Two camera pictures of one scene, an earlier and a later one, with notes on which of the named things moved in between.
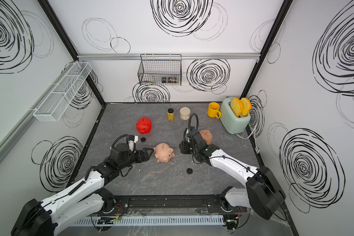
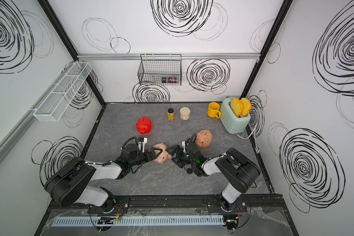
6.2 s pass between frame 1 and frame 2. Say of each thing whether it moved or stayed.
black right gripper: moved
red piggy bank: stayed
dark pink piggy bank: stayed
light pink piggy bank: stayed
